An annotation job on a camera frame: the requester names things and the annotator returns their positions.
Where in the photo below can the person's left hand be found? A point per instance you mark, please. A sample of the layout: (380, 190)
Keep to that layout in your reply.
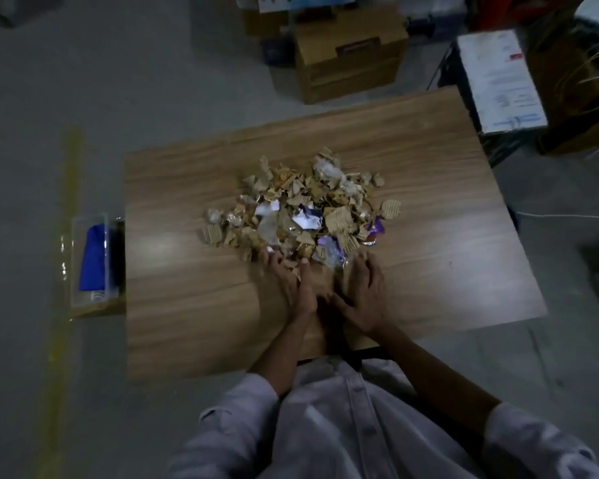
(299, 289)

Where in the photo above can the person's right hand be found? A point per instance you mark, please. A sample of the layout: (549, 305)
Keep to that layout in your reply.
(364, 294)

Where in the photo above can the pile of cardboard paper scraps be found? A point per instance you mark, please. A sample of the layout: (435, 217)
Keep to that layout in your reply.
(304, 204)

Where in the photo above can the person's left forearm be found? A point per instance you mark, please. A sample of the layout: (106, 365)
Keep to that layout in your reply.
(279, 354)

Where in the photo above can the person's right forearm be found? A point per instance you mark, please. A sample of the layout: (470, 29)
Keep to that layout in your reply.
(434, 374)

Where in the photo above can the black trousers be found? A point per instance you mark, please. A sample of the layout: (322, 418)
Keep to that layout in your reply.
(374, 354)

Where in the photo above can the wooden table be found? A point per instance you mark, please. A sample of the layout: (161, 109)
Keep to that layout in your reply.
(454, 264)

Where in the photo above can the light denim shirt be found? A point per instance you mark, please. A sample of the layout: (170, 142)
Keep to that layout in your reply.
(354, 429)

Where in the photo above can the taped brown cardboard box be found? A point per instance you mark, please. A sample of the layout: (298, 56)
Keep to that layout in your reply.
(115, 309)

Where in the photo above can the clear plastic box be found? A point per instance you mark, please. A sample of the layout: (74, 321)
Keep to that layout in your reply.
(92, 299)

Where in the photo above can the blue cloth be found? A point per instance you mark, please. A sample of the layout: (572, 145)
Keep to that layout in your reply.
(92, 259)

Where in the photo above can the dark blue small box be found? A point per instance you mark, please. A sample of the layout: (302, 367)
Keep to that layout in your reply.
(277, 50)

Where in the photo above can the black box with white label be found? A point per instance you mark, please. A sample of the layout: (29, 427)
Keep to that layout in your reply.
(504, 79)

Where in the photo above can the small brown cardboard box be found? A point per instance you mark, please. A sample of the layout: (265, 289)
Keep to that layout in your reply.
(264, 22)

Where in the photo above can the large brown cardboard box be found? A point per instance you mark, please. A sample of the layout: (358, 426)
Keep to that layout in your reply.
(579, 109)

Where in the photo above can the white blue printed box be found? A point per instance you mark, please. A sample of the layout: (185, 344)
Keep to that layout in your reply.
(304, 2)

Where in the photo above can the red plastic item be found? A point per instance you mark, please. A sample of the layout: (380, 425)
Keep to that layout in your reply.
(519, 12)

